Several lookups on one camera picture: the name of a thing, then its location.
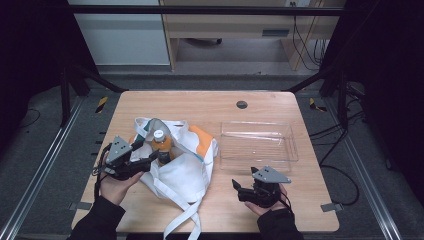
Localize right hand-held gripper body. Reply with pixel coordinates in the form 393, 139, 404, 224
238, 165, 292, 208

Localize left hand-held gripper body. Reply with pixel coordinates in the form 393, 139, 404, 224
99, 135, 148, 181

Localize orange juice bottle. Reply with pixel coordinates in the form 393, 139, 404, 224
151, 129, 175, 167

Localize clear plastic tray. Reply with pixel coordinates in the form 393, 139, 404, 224
218, 120, 300, 173

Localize white patterned tote bag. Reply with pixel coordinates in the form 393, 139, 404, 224
129, 116, 219, 240

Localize person's right hand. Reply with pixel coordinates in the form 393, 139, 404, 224
244, 184, 289, 217

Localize person's left hand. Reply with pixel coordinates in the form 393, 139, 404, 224
99, 172, 145, 206

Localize yellow black floor tape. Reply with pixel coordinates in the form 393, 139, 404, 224
95, 96, 109, 114
308, 97, 328, 113

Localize grey tape piece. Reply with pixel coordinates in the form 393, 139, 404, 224
320, 202, 344, 213
68, 201, 93, 212

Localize black metal stand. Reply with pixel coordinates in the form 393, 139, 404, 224
59, 64, 129, 128
286, 64, 351, 131

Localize white cabinet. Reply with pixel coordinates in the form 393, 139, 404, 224
67, 0, 171, 66

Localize black chair base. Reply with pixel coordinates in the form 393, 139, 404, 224
184, 37, 223, 47

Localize black curtain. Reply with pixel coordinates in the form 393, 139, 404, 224
0, 0, 98, 151
319, 0, 424, 204

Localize light wooden desk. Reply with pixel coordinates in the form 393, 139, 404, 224
159, 0, 346, 72

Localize right hand-held gripper cable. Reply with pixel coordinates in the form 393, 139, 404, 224
279, 195, 295, 215

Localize black floor cables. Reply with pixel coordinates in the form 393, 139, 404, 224
308, 109, 366, 207

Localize aluminium floor rail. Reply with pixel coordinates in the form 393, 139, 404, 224
0, 96, 86, 240
324, 98, 403, 240

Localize thin black floor cable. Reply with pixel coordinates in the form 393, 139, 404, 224
20, 107, 42, 129

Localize black hanging cables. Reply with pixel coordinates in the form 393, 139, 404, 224
291, 14, 329, 72

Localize black horizontal frame bar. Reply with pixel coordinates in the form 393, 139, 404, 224
68, 4, 344, 17

